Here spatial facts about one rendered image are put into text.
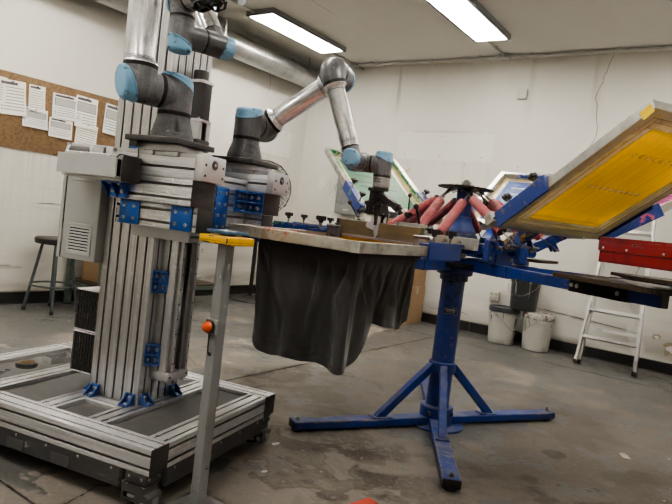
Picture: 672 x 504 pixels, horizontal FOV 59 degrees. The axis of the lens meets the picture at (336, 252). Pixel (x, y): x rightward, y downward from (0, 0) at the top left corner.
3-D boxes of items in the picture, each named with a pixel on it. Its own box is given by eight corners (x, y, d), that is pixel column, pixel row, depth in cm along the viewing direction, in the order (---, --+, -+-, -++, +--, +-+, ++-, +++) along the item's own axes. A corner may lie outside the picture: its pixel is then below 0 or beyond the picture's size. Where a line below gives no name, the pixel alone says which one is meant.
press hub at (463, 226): (452, 443, 302) (488, 177, 295) (386, 420, 324) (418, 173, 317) (481, 426, 334) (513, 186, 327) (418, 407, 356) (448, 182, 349)
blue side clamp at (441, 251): (428, 260, 228) (431, 241, 227) (417, 258, 231) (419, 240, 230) (460, 261, 252) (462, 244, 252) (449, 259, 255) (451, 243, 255)
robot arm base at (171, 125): (140, 135, 209) (142, 107, 208) (167, 142, 223) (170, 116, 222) (175, 138, 203) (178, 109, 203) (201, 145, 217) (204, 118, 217)
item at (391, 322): (344, 375, 204) (359, 252, 201) (335, 372, 206) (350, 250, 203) (407, 358, 241) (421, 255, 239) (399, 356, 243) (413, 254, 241)
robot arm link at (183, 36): (206, 57, 185) (210, 21, 185) (172, 47, 178) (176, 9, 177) (193, 60, 191) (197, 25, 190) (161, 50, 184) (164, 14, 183)
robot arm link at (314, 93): (237, 120, 266) (340, 51, 251) (252, 127, 280) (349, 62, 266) (249, 143, 265) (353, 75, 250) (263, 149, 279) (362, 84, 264)
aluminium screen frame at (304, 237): (359, 253, 189) (360, 241, 188) (227, 233, 222) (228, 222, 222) (458, 258, 253) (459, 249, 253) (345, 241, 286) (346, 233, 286)
